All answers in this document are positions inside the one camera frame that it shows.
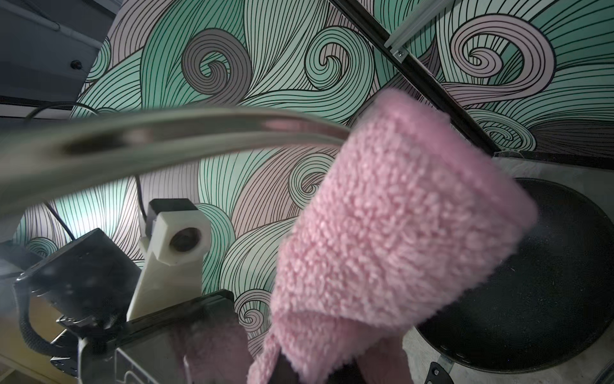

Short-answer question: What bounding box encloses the pink cloth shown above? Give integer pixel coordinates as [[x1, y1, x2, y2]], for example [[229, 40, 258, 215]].
[[247, 89, 537, 383]]

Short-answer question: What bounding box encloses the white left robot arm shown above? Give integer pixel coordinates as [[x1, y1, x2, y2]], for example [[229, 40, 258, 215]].
[[1, 229, 253, 383]]

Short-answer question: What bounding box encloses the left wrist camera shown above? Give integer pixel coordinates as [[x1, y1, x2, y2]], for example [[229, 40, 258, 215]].
[[126, 198, 212, 322]]

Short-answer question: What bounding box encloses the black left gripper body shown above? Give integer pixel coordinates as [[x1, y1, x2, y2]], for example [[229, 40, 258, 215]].
[[78, 290, 249, 383]]

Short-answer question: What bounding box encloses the aluminium back rail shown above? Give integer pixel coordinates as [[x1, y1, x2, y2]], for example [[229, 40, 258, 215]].
[[385, 0, 453, 62]]

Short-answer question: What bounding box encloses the glass lid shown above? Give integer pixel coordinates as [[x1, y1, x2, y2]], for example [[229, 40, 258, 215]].
[[1, 106, 350, 215]]

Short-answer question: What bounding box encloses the black frying pan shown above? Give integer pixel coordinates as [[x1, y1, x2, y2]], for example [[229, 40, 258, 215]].
[[417, 178, 613, 383]]

